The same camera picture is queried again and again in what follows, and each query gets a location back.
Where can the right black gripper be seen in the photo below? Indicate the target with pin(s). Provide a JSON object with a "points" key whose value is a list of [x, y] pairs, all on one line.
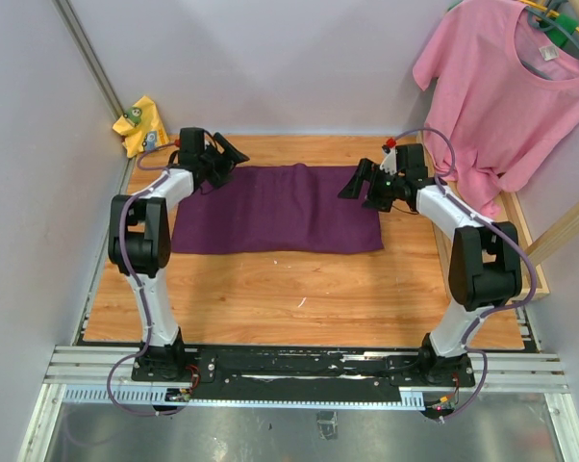
{"points": [[365, 171]]}

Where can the aluminium corner post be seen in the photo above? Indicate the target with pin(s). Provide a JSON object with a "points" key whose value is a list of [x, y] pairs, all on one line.
{"points": [[76, 29]]}

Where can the wooden beam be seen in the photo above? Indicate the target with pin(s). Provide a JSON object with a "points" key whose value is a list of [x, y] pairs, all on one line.
{"points": [[557, 235]]}

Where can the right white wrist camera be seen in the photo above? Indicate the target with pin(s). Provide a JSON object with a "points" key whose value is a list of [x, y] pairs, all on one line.
{"points": [[389, 164]]}

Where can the grey clothes hanger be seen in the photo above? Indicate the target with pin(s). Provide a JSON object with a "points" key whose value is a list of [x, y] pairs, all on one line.
{"points": [[572, 52]]}

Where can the yellow hoop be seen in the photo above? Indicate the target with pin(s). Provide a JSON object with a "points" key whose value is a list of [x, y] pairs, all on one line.
{"points": [[541, 15]]}

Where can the pink t-shirt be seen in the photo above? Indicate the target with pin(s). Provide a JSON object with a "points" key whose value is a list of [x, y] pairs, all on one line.
{"points": [[504, 97]]}

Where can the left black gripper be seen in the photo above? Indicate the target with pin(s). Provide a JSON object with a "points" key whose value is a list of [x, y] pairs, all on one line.
{"points": [[228, 160]]}

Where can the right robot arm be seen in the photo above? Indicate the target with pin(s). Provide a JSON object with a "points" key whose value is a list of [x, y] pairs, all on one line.
{"points": [[484, 266]]}

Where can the purple surgical wrap cloth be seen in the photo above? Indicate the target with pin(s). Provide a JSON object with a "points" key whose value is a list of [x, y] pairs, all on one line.
{"points": [[289, 208]]}

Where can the aluminium rail frame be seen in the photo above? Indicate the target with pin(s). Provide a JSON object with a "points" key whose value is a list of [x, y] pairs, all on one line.
{"points": [[104, 374]]}

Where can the green hanger clip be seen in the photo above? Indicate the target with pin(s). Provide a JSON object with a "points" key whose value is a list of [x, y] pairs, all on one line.
{"points": [[563, 29]]}

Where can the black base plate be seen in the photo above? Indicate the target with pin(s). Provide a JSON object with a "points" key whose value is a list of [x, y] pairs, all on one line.
{"points": [[288, 374]]}

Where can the yellow paper bag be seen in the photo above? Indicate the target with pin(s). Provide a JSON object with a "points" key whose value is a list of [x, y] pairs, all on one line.
{"points": [[141, 128]]}

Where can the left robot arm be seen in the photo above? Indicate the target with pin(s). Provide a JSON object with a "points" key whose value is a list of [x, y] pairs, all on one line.
{"points": [[139, 244]]}

